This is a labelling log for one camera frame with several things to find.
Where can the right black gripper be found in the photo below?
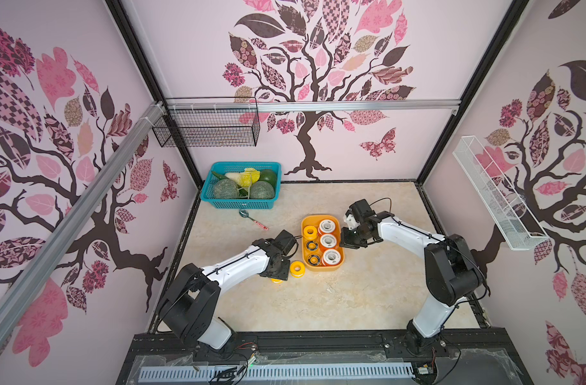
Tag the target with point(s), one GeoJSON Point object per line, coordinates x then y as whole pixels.
{"type": "Point", "coordinates": [351, 238]}

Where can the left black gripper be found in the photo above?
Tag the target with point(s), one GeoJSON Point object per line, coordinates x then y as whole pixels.
{"type": "Point", "coordinates": [282, 274]}

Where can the yellow black tape roll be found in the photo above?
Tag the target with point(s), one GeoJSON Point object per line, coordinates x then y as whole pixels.
{"type": "Point", "coordinates": [312, 246]}
{"type": "Point", "coordinates": [314, 260]}

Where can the orange white sealing tape roll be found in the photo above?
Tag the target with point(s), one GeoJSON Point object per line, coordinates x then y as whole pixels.
{"type": "Point", "coordinates": [331, 257]}
{"type": "Point", "coordinates": [327, 242]}
{"type": "Point", "coordinates": [327, 226]}

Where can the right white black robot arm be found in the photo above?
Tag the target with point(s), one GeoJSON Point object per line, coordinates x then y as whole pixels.
{"type": "Point", "coordinates": [451, 274]}

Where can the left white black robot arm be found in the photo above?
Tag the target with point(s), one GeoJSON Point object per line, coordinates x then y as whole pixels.
{"type": "Point", "coordinates": [187, 307]}

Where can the green pumpkin right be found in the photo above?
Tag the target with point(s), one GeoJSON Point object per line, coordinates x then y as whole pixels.
{"type": "Point", "coordinates": [261, 190]}

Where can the green pumpkin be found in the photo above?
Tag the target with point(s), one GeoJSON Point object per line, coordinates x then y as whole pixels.
{"type": "Point", "coordinates": [261, 190]}
{"type": "Point", "coordinates": [225, 189]}

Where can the green round fruit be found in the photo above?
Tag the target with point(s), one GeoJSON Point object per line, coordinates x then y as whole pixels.
{"type": "Point", "coordinates": [269, 176]}

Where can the yellow white vegetable toy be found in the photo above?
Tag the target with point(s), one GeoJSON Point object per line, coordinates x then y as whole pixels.
{"type": "Point", "coordinates": [244, 179]}

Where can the green pumpkin left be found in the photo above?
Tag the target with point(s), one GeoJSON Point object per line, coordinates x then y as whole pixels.
{"type": "Point", "coordinates": [225, 189]}

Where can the teal plastic basket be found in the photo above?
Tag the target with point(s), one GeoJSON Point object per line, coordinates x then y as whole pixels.
{"type": "Point", "coordinates": [218, 171]}

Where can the small spoon with red handle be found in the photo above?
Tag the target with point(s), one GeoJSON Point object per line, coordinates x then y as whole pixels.
{"type": "Point", "coordinates": [245, 214]}

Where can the white slotted cable duct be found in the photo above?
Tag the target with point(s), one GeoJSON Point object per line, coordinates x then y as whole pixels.
{"type": "Point", "coordinates": [276, 372]}

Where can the black wire wall basket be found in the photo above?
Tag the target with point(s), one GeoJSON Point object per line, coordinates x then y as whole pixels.
{"type": "Point", "coordinates": [201, 122]}

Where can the aluminium rail on back wall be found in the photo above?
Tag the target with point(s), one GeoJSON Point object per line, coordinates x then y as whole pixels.
{"type": "Point", "coordinates": [321, 105]}

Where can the aluminium rail on wall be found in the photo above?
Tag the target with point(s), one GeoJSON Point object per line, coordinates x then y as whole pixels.
{"type": "Point", "coordinates": [20, 295]}
{"type": "Point", "coordinates": [321, 105]}

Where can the white wire wall shelf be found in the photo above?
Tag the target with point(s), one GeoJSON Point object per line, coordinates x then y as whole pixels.
{"type": "Point", "coordinates": [484, 166]}

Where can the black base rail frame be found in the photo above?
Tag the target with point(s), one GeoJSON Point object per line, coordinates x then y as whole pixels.
{"type": "Point", "coordinates": [388, 341]}

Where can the aluminium rail on left wall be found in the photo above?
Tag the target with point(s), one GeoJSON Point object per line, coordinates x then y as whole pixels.
{"type": "Point", "coordinates": [20, 295]}

